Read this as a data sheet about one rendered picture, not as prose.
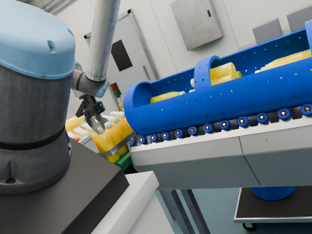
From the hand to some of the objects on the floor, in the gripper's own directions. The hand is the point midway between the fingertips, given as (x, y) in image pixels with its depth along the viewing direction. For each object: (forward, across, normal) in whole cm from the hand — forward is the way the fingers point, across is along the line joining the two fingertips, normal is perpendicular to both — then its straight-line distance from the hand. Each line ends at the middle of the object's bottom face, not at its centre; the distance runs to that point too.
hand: (99, 129), depth 134 cm
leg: (+109, +9, -19) cm, 111 cm away
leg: (+109, +23, -19) cm, 113 cm away
